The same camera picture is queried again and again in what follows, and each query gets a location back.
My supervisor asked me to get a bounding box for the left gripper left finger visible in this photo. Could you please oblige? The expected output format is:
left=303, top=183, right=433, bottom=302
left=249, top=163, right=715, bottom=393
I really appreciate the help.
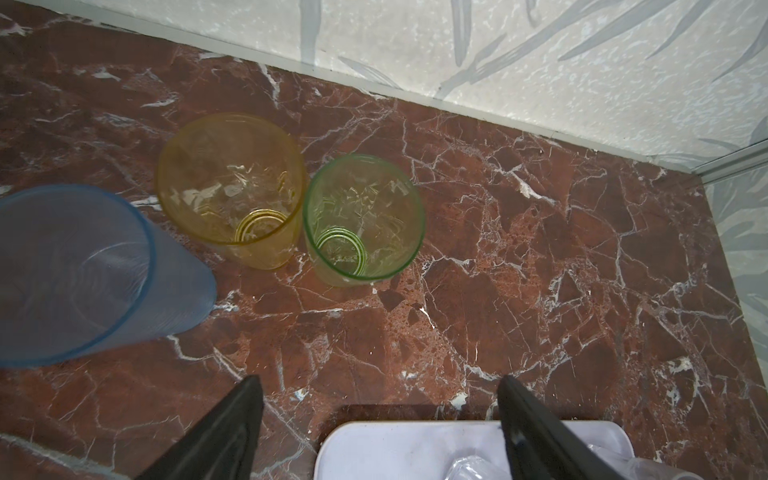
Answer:
left=138, top=375, right=264, bottom=479

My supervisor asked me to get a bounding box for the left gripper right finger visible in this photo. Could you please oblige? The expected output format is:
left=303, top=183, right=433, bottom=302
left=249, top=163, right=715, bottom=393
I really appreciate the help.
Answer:
left=497, top=375, right=621, bottom=480

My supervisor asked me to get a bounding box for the lilac plastic tray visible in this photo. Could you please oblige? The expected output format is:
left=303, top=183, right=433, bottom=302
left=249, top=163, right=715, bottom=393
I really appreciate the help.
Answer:
left=314, top=421, right=636, bottom=479

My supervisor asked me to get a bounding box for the clear cup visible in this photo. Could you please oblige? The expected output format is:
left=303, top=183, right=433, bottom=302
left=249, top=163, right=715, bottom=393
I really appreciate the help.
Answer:
left=588, top=444, right=702, bottom=480
left=445, top=455, right=511, bottom=480

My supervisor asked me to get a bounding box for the grey-blue plastic cup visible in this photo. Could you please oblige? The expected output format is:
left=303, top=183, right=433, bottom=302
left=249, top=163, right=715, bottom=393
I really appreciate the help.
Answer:
left=1, top=185, right=216, bottom=368

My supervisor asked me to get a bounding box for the yellow plastic cup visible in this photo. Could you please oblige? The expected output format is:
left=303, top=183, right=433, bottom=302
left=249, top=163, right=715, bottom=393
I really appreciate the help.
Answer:
left=155, top=113, right=308, bottom=270

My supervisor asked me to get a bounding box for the light green plastic cup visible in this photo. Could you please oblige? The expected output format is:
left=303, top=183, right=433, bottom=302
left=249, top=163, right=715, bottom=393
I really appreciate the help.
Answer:
left=302, top=153, right=426, bottom=287

